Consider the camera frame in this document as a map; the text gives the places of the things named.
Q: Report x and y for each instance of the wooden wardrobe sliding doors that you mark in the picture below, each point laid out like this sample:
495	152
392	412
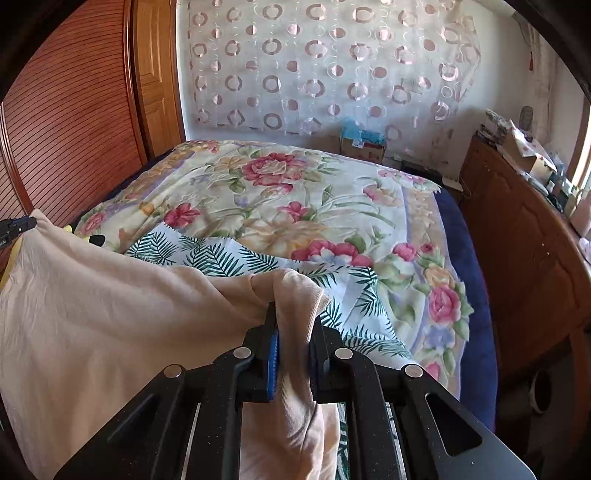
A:
69	115

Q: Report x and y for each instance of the cardboard box with blue contents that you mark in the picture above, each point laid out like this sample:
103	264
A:
364	150

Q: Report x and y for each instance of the wooden cabinet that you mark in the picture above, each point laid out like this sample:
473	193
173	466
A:
521	254

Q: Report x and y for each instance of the grey oval object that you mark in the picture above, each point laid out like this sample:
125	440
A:
526	117

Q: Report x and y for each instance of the white power strip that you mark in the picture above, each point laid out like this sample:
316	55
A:
451	182

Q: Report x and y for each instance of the floral quilt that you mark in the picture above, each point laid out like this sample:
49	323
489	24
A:
277	207

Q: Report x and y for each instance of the light wooden panel door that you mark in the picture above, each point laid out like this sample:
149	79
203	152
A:
157	83

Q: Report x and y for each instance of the white round container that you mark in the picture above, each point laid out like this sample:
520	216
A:
531	392

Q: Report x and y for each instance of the stack of small boxes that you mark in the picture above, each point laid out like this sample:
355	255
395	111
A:
491	129

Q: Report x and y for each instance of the open cardboard box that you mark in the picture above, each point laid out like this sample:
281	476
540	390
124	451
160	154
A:
521	152

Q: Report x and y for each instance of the beige printed t-shirt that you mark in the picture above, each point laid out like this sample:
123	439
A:
115	323

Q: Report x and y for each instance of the circle patterned sheer curtain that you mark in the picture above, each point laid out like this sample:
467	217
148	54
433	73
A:
323	69

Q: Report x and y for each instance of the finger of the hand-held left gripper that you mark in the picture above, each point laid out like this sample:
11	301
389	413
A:
18	227

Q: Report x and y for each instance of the leaf print bed sheet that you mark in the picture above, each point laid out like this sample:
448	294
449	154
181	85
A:
212	258

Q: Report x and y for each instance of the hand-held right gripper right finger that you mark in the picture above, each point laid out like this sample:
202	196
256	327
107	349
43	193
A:
316	369

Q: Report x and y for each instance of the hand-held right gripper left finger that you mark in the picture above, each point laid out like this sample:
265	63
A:
272	364

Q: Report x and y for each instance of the white window curtain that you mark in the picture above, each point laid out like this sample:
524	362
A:
547	92

